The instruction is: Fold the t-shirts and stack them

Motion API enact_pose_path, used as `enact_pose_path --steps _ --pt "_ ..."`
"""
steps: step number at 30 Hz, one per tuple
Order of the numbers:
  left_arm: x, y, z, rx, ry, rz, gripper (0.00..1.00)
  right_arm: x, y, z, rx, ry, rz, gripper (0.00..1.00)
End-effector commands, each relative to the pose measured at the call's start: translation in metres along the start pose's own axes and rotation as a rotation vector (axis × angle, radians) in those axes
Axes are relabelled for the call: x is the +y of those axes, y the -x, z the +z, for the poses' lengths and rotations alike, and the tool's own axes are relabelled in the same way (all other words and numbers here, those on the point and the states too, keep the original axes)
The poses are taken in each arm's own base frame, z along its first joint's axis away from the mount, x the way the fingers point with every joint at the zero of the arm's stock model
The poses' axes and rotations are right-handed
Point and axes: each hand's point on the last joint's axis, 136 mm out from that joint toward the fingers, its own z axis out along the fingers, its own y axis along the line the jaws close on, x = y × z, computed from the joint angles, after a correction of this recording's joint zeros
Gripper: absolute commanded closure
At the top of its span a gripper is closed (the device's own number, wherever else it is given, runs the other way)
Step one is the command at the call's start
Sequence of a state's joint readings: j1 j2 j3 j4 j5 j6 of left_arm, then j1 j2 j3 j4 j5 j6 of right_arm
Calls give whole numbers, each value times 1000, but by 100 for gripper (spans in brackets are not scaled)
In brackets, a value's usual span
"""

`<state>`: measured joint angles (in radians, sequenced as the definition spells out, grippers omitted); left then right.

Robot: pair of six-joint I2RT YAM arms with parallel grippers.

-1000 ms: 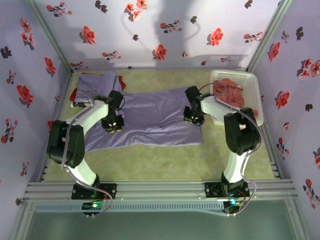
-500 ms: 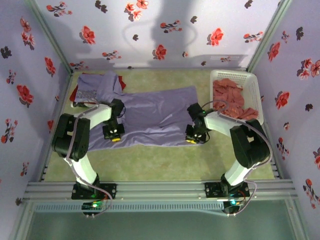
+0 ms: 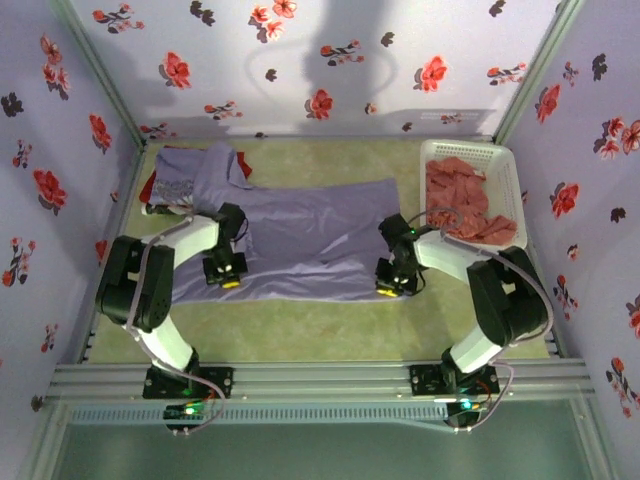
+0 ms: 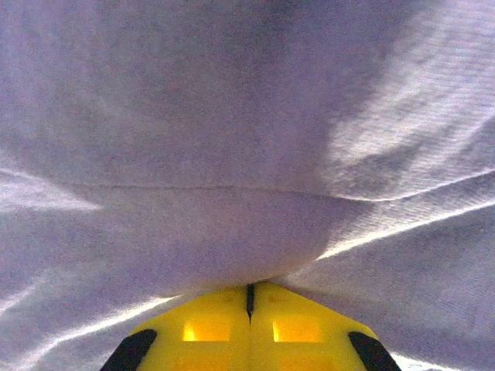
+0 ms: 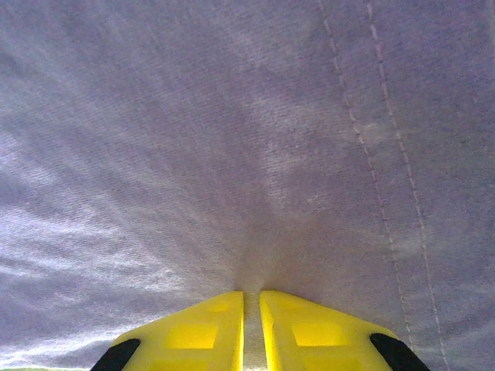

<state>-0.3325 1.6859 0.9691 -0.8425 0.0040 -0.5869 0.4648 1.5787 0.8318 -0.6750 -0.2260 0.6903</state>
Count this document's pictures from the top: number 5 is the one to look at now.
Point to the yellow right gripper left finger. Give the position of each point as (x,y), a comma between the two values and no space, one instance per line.
(193,340)

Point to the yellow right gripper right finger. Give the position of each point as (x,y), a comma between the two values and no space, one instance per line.
(317,340)

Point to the plain purple t-shirt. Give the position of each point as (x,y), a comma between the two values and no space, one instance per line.
(193,135)

